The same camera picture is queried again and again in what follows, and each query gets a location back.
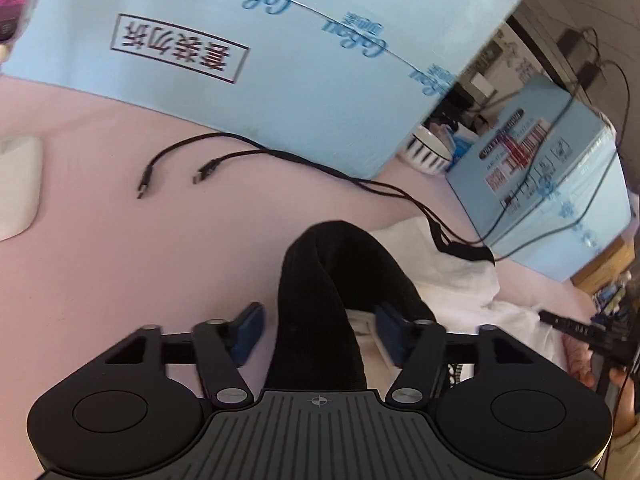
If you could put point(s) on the white garment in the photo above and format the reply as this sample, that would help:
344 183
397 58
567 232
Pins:
450 285

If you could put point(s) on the person's right hand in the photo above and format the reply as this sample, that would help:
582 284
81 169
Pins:
627 402

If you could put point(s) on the black garment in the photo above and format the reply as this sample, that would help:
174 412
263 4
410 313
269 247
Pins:
320 285

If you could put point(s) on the blue wipes packet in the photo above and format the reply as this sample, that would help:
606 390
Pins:
462 146

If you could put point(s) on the pink knitted sweater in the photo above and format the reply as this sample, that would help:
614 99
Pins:
580 360

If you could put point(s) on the small light blue cardboard box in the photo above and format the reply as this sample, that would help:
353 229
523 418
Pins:
550 200

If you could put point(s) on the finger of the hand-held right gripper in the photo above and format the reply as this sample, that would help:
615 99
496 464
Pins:
565 322

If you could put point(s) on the white cloth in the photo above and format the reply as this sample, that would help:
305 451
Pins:
17 185

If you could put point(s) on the white bowl with black stripes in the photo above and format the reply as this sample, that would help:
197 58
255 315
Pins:
425 155

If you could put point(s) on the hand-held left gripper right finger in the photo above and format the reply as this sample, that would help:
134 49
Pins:
388 332

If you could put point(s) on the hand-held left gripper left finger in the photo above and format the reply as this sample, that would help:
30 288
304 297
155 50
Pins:
248 331

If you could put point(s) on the large light blue cardboard box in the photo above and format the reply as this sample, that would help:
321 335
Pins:
300 85

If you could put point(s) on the wooden cabinet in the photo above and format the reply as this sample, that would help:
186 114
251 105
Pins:
602 265

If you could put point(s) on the black power adapter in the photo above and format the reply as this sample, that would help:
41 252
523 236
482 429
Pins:
594 76
575 44

